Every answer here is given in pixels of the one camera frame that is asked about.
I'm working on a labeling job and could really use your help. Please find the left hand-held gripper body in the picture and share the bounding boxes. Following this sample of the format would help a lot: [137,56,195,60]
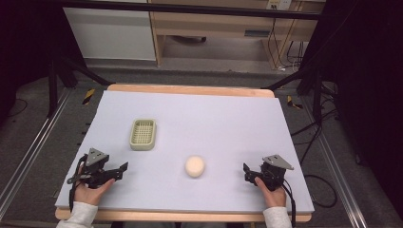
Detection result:
[67,147,117,190]

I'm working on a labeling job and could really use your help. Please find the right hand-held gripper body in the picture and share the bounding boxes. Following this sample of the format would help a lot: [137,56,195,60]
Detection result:
[253,154,295,192]

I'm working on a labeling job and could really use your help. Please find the beige slotted soap dish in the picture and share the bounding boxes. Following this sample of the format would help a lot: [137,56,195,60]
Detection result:
[128,118,158,152]

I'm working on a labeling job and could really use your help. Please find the round white soap bar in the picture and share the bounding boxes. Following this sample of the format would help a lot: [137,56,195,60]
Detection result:
[184,155,206,179]

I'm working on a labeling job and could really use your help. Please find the person's left hand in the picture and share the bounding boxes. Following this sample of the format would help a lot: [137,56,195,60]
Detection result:
[74,179,116,206]

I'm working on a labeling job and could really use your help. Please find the person's right hand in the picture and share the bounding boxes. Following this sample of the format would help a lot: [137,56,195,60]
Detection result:
[254,177,287,209]

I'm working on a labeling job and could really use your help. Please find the light purple foam mat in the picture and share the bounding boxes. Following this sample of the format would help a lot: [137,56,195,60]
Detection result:
[54,90,316,214]

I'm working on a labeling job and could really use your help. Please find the yellow black hazard tape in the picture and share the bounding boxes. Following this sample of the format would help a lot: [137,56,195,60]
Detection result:
[82,87,96,105]
[286,95,304,110]

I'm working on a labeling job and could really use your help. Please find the black metal stand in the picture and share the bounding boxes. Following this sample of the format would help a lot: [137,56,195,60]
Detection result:
[260,67,325,125]
[47,56,114,119]

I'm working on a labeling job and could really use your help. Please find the wooden table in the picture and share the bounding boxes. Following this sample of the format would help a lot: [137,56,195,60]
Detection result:
[54,83,314,223]

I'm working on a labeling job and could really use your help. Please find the white cabinet panel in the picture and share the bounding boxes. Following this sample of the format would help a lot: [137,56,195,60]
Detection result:
[63,7,157,62]

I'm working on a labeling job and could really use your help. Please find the dark curtain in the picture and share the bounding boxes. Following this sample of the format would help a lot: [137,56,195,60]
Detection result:
[0,0,81,125]
[299,0,403,220]

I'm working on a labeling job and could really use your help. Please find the light wooden desk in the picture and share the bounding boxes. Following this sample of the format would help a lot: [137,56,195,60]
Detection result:
[147,0,321,69]

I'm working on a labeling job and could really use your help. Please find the white power strip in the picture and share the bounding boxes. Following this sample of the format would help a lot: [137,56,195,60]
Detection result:
[265,0,291,10]

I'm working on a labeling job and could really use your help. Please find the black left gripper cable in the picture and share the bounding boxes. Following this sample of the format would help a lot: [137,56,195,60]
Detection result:
[67,153,88,213]

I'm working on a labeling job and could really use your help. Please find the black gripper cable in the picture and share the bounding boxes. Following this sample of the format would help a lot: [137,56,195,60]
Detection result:
[280,179,297,228]
[67,153,88,213]

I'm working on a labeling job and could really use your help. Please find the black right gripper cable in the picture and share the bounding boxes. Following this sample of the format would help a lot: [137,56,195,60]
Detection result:
[280,179,297,228]

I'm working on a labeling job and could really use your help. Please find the black floor cables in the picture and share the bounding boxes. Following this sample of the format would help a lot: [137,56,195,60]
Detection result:
[290,81,340,210]

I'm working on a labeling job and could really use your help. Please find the metal floor rail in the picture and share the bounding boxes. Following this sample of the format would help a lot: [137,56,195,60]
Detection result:
[0,87,73,220]
[301,94,369,228]

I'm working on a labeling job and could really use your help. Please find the thin black floor cable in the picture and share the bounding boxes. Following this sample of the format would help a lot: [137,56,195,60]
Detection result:
[7,97,29,118]

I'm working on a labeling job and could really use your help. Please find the hanging desk cables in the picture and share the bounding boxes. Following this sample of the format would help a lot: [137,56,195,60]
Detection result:
[267,17,306,72]

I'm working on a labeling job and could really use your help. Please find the black horizontal frame bar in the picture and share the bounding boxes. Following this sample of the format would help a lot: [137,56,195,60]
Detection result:
[59,0,321,21]

